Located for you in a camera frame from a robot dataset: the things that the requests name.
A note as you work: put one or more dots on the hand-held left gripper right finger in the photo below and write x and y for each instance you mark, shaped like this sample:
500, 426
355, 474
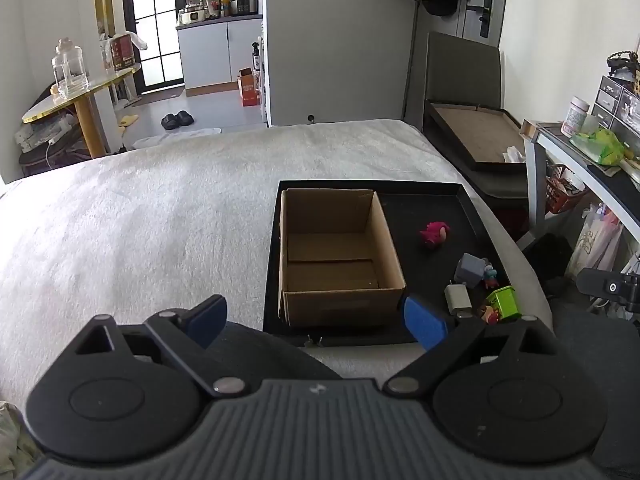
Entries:
425, 325

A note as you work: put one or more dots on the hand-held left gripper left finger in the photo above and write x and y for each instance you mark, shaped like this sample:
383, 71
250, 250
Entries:
207, 317

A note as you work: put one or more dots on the white charger plug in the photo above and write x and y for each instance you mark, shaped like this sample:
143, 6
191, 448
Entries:
457, 300

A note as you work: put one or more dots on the small block toy figure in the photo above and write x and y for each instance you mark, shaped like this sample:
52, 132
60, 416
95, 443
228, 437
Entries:
469, 270

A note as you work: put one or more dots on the blue and red toy figure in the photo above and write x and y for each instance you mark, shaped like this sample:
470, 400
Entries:
490, 275

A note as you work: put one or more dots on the green toy bin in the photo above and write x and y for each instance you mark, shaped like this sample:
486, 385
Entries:
505, 304

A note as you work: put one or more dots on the black tray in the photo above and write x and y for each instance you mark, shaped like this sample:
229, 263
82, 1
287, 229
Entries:
425, 210

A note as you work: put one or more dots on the pink plush toy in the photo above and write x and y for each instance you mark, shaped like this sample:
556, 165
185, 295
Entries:
434, 234

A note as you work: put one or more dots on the red basket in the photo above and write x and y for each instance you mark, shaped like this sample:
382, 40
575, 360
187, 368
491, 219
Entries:
562, 195

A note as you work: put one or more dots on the white tote bag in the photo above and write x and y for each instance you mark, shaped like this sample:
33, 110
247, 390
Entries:
597, 242

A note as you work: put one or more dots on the white tissue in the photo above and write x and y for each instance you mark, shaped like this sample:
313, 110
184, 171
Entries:
514, 155

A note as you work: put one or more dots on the large flat cardboard box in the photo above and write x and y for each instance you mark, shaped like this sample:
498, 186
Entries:
475, 132

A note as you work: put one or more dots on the yellow slipper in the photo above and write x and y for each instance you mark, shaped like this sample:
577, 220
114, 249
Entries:
128, 120

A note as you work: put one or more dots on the brown door mat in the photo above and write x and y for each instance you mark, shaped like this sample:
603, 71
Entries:
162, 95

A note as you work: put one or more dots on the white-framed desk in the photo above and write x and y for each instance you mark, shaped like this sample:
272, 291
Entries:
607, 185

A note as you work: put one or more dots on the pale patterned cloth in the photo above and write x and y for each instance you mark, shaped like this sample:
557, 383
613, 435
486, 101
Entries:
12, 440

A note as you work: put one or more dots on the orange cardboard box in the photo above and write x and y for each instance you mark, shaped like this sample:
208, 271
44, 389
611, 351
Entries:
248, 89

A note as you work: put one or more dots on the round gold-rimmed table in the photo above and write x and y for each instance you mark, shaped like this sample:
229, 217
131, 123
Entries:
90, 115

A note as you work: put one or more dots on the white power strip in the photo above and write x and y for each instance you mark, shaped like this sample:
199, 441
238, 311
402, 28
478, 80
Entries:
45, 132

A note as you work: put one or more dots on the green plastic bag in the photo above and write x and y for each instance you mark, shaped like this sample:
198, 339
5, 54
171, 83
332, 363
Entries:
602, 146

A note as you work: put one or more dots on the pink-lidded jar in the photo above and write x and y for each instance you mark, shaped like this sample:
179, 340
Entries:
574, 116

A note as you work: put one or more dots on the grey chair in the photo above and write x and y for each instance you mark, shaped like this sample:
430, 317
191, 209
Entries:
460, 70

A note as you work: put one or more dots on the white kitchen cabinet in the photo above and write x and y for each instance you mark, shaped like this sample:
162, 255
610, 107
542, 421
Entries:
210, 55

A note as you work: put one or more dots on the dark spray bottle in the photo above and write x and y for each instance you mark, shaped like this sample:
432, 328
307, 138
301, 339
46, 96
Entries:
256, 57

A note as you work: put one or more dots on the coat stand pole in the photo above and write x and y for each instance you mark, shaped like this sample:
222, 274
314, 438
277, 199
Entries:
412, 60

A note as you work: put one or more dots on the red label container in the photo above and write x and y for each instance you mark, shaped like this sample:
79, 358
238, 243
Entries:
122, 52

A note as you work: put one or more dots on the clear glass jar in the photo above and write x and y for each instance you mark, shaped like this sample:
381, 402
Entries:
70, 70

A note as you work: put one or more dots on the small drawer organizer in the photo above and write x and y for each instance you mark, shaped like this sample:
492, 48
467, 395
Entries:
615, 102

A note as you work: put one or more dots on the white rice cooker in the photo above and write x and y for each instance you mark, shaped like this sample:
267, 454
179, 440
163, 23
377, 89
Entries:
192, 16

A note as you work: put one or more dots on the black-framed glass door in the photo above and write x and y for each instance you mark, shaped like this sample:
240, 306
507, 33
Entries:
127, 20

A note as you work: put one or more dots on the orange bottle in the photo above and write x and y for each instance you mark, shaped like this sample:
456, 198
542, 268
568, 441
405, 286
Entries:
225, 6

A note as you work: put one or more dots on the black kitchen appliance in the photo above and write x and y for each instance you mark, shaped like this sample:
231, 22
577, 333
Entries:
246, 4

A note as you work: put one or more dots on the dark ornament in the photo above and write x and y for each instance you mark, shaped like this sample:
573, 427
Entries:
622, 64

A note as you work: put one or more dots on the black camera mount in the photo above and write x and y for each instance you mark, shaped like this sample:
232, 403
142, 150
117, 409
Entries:
607, 287

